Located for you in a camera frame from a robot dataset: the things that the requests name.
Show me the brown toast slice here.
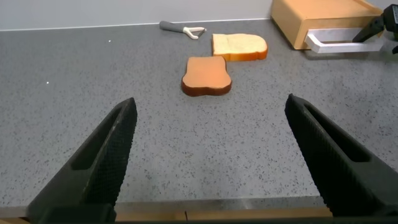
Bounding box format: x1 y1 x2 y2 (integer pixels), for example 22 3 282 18
181 55 233 97

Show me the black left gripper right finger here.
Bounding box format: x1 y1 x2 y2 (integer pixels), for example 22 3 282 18
284 93 398 218

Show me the white bread slice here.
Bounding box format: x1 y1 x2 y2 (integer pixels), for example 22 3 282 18
211 33 269 62

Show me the grey and white peeler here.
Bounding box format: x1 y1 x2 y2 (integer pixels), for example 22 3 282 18
159 20 207 40

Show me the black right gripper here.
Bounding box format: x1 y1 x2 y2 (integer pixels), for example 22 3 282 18
352 3 398 55

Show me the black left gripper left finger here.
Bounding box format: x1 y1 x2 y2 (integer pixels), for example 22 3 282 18
27 97 138 222

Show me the yellow drawer with white handle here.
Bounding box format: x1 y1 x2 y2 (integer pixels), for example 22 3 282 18
294 16 387 55

